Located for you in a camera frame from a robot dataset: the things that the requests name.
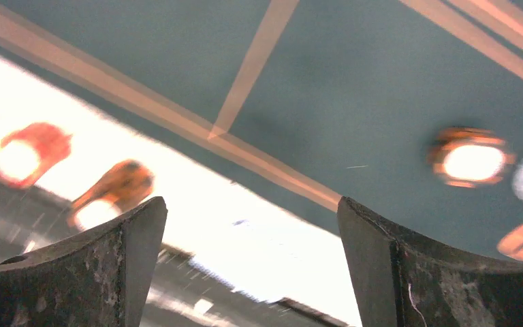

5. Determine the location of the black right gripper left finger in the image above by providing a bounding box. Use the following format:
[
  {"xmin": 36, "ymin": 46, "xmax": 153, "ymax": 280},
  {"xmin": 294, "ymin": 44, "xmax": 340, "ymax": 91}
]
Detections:
[{"xmin": 0, "ymin": 196, "xmax": 168, "ymax": 326}]

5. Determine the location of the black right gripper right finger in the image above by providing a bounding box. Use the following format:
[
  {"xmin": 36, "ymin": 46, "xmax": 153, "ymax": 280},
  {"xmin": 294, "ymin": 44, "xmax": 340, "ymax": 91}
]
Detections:
[{"xmin": 337, "ymin": 197, "xmax": 523, "ymax": 326}]

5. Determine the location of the brown poker chip stack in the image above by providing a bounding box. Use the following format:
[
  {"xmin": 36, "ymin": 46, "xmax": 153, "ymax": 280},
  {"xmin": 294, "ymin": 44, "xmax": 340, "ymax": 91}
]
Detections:
[{"xmin": 67, "ymin": 159, "xmax": 155, "ymax": 231}]

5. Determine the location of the red poker chip stack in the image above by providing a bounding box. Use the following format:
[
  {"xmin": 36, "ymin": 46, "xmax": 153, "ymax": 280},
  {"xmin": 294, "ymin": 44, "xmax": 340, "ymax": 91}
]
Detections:
[{"xmin": 0, "ymin": 122, "xmax": 72, "ymax": 189}]

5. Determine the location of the green poker table mat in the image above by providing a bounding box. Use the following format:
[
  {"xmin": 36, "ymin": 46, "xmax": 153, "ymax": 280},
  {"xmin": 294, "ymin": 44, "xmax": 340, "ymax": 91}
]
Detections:
[{"xmin": 0, "ymin": 1, "xmax": 523, "ymax": 257}]

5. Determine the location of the black mounting rail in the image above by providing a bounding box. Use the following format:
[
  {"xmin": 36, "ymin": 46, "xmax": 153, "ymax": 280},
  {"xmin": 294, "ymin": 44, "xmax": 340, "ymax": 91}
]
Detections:
[{"xmin": 0, "ymin": 183, "xmax": 344, "ymax": 326}]

